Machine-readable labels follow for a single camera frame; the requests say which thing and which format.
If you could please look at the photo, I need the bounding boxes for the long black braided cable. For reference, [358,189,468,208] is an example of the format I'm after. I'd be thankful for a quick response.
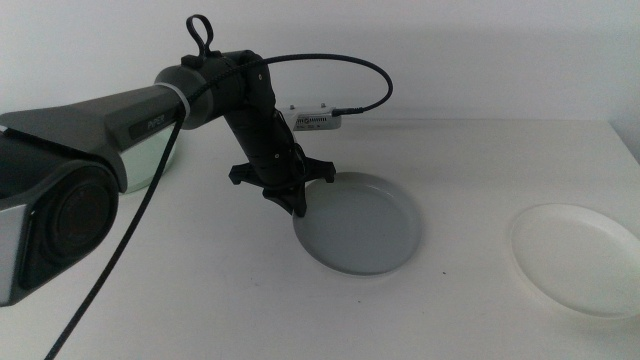
[43,52,394,360]

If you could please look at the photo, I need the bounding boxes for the short black cable loop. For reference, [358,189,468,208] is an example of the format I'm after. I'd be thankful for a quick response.
[185,13,215,57]

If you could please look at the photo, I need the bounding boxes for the white shallow bowl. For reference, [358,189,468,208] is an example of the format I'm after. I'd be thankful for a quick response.
[509,202,640,320]

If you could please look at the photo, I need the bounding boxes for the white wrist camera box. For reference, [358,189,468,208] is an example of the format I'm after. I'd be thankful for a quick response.
[278,103,344,133]

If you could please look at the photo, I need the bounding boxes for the pale green shallow bowl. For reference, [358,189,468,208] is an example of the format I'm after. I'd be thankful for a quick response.
[119,127,178,195]

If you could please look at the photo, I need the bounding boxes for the grey shallow bowl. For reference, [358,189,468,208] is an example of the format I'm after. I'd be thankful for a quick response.
[292,171,423,276]

